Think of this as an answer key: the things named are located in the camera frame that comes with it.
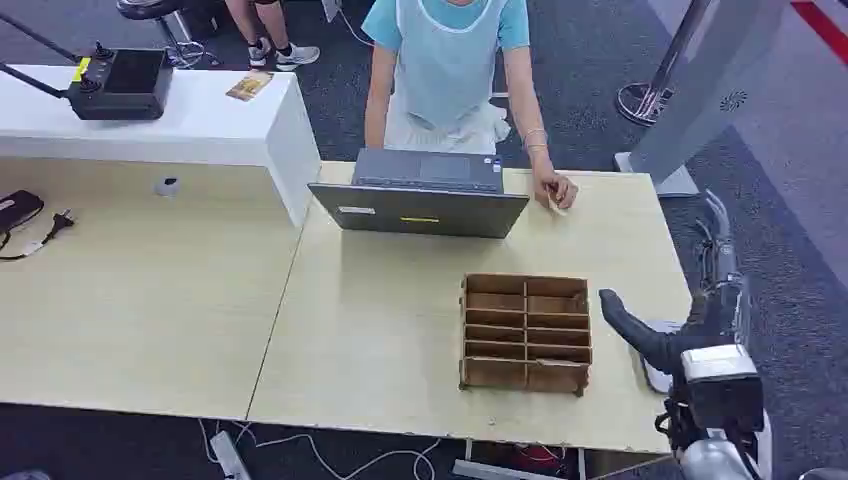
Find robot right hand grey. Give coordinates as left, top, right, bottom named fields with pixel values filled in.
left=598, top=274, right=753, bottom=377

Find person's left hand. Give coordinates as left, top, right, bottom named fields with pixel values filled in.
left=531, top=161, right=580, bottom=213

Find wooden card box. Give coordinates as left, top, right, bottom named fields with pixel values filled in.
left=458, top=272, right=594, bottom=398

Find grey laptop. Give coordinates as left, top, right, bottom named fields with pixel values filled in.
left=307, top=147, right=531, bottom=240

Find person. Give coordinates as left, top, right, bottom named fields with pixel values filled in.
left=360, top=0, right=535, bottom=157

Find grey sign stand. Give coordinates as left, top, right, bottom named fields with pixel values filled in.
left=612, top=0, right=807, bottom=199

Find person's legs with sneakers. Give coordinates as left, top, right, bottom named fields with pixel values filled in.
left=223, top=0, right=322, bottom=73

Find white counter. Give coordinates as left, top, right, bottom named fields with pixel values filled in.
left=0, top=63, right=323, bottom=229

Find black stool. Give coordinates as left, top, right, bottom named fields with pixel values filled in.
left=115, top=0, right=208, bottom=70

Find white power strip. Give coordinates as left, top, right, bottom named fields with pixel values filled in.
left=209, top=430, right=253, bottom=480

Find black remote controller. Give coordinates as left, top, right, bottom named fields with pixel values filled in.
left=0, top=11, right=176, bottom=123

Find black pouch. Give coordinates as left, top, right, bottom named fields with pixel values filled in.
left=0, top=189, right=46, bottom=234

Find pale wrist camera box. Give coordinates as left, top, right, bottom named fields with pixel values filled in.
left=678, top=343, right=767, bottom=433

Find silver frame with cables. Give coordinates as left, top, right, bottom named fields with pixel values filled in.
left=692, top=188, right=742, bottom=287

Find white floor cable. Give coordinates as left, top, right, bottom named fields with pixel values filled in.
left=197, top=418, right=443, bottom=480

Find black power plug cable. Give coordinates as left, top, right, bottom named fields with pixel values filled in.
left=0, top=209, right=77, bottom=262

